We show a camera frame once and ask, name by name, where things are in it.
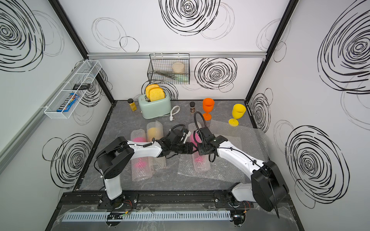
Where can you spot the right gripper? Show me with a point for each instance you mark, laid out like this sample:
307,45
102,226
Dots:
201,150

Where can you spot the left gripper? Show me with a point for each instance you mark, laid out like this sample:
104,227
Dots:
190,151

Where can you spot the pink glass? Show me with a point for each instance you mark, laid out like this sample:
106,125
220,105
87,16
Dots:
141,168
201,163

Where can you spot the bubble wrap of orange glass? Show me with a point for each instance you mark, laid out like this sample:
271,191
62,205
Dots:
221,170

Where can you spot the orange wine glass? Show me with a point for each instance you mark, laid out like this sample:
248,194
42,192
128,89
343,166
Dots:
208,106

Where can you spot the yellow wine glass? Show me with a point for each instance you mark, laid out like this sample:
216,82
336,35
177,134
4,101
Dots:
237,113

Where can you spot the bubble wrap of yellow glass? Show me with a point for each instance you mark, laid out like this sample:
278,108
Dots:
250,140

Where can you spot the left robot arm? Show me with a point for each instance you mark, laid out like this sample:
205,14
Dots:
112,160

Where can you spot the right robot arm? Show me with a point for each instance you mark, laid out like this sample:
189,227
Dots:
267,187

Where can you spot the yellow-orange glass in wrap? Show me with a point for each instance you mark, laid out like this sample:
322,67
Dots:
155,130

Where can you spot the mint green toaster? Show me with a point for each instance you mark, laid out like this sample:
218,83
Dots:
154,109

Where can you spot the dark spice jar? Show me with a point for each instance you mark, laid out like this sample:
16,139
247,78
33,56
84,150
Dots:
192,107

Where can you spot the yellow sponge toast front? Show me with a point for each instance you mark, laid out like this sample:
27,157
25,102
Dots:
156,94

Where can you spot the yellow sponge toast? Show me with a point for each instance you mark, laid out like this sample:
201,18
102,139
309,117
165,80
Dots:
149,88
156,94

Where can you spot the yellow spice jar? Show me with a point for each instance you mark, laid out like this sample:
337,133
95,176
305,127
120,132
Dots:
132,104

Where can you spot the yellow sponge toast back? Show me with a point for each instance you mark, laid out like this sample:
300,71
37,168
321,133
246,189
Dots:
149,88

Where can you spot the green item in basket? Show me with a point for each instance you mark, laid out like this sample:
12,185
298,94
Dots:
182,78

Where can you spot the beige cup in basket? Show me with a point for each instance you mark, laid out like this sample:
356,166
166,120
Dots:
178,68

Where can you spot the black small box on shelf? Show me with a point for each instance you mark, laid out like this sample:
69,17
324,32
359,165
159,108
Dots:
82,86

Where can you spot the blue candy packet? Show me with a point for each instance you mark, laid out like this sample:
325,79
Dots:
68,103

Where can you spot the white toaster cable plug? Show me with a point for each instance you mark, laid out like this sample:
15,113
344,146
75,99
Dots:
174,111

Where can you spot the white slotted cable duct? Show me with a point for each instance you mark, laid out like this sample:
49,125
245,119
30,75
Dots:
146,216

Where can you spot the black wire wall basket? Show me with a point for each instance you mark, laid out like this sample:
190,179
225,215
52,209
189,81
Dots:
160,67

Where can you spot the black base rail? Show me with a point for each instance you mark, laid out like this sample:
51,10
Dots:
137,199

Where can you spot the white wire wall shelf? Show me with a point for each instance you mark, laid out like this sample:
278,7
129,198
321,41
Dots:
84,72

